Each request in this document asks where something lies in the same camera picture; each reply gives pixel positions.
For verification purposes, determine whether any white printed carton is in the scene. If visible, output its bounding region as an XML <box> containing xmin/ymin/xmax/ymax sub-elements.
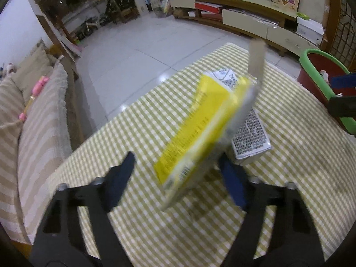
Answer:
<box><xmin>232</xmin><ymin>109</ymin><xmax>271</xmax><ymax>165</ymax></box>

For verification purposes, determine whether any yellow white cardboard box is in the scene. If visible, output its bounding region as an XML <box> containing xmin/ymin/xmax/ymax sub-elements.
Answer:
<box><xmin>154</xmin><ymin>39</ymin><xmax>265</xmax><ymax>211</ymax></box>

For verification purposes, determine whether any red bin with green rim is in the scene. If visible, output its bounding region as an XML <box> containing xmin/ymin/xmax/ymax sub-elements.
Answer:
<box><xmin>297</xmin><ymin>49</ymin><xmax>355</xmax><ymax>135</ymax></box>

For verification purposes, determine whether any yellow checkered tablecloth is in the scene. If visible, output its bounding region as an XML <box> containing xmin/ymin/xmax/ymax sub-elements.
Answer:
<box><xmin>48</xmin><ymin>43</ymin><xmax>355</xmax><ymax>266</ymax></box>

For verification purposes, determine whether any white box on floor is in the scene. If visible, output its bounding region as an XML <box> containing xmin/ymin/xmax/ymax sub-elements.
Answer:
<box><xmin>296</xmin><ymin>16</ymin><xmax>324</xmax><ymax>46</ymax></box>

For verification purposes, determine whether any long low TV cabinet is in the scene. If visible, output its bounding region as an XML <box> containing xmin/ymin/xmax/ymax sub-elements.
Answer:
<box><xmin>169</xmin><ymin>0</ymin><xmax>320</xmax><ymax>56</ymax></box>

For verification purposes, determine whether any striped beige sofa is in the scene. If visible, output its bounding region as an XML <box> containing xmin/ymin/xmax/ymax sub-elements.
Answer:
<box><xmin>0</xmin><ymin>43</ymin><xmax>84</xmax><ymax>245</ymax></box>

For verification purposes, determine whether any pink plush toy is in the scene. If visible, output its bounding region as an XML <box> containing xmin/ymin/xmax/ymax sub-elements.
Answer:
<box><xmin>19</xmin><ymin>76</ymin><xmax>49</xmax><ymax>122</ymax></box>

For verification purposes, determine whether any red flat box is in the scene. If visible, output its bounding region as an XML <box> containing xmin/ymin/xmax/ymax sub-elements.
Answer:
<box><xmin>195</xmin><ymin>2</ymin><xmax>223</xmax><ymax>14</ymax></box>

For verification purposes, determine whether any beige sofa cushion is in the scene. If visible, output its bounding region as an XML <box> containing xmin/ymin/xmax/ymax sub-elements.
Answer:
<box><xmin>12</xmin><ymin>43</ymin><xmax>53</xmax><ymax>103</ymax></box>

